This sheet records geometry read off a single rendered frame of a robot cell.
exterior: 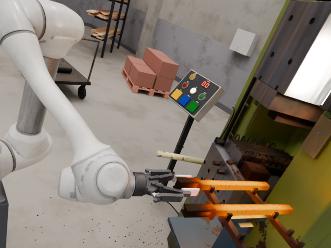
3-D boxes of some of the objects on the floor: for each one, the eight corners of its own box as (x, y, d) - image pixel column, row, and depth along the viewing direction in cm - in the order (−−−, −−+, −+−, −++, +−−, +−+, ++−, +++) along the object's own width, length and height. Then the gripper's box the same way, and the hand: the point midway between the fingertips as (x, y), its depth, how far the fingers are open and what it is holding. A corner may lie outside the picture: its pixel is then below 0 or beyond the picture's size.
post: (155, 199, 221) (199, 93, 177) (155, 196, 225) (198, 91, 181) (160, 200, 222) (204, 94, 178) (159, 197, 226) (202, 92, 182)
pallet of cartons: (150, 78, 582) (159, 49, 553) (172, 99, 491) (183, 67, 463) (116, 72, 538) (124, 40, 509) (133, 94, 447) (144, 57, 419)
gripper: (123, 173, 84) (181, 175, 94) (134, 216, 69) (201, 213, 79) (128, 156, 81) (187, 160, 91) (141, 197, 66) (210, 197, 76)
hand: (186, 185), depth 84 cm, fingers open, 6 cm apart
